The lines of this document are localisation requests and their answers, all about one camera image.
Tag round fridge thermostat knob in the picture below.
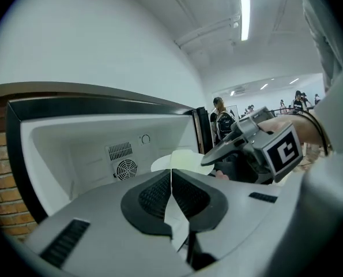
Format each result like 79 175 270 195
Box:
138 133 152 147

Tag long ceiling light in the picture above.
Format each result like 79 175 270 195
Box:
239 0 251 42

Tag black wristband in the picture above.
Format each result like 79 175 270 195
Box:
299 110 333 157

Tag white ceiling pipes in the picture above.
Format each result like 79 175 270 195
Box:
174 15 242 48

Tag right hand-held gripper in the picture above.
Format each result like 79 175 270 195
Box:
201 106 304 185

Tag round fridge fan grille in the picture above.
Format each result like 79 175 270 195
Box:
115 159 139 181

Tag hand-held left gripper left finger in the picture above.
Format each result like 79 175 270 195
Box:
24 169 195 277

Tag person's right forearm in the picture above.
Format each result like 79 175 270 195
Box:
258 113 333 157

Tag grey fridge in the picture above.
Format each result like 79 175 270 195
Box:
5 96 216 225

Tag person's light grey shirt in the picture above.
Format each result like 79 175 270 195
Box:
260 0 343 277

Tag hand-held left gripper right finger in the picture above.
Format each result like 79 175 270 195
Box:
172 169 305 277

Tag white plate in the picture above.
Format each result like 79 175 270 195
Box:
150 149 215 253

